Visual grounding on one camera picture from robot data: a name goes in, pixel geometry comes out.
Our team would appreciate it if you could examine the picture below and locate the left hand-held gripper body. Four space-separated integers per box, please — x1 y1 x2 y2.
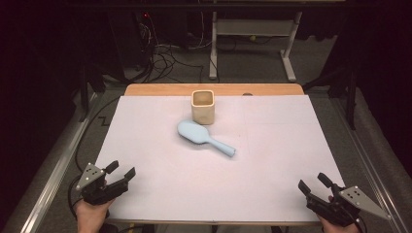
75 162 129 207

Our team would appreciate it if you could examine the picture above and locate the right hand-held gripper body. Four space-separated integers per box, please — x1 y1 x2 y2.
305 183 392 227

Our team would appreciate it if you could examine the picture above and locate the light blue hairbrush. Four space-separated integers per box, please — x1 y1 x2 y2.
177 119 237 158

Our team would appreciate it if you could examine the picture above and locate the beige square cup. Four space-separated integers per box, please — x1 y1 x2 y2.
190 89 216 126

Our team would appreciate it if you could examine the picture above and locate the person's right hand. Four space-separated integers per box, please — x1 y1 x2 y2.
316 215 361 233

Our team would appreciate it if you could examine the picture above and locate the person's left hand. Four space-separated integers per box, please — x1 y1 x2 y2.
73 199 115 233

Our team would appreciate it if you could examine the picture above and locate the white table sheet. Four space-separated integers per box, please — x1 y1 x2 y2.
95 94 346 224

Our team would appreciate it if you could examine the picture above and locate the black metal stand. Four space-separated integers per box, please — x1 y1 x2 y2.
302 64 359 131
77 64 108 123

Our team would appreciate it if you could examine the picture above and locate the dark equipment cabinet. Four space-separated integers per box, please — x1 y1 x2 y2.
106 9 154 71

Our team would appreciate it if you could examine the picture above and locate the right hand-held gripper cable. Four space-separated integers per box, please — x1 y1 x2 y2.
354 216 368 233

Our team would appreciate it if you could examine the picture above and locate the hand-held gripper cable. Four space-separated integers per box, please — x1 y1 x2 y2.
354 216 368 233
67 174 86 219

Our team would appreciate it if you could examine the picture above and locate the left hand-held gripper cable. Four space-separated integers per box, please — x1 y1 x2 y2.
67 174 86 219

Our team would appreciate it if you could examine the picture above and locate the black floor cable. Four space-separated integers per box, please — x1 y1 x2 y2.
75 95 121 173

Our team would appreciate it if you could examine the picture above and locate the aluminium floor rail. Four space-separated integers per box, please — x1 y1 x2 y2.
329 96 412 233
1 91 100 233

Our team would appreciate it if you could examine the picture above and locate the tangle of floor cables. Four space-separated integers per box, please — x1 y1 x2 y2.
139 13 208 83

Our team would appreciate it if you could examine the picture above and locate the white metal desk frame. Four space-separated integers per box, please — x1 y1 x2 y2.
208 0 304 83

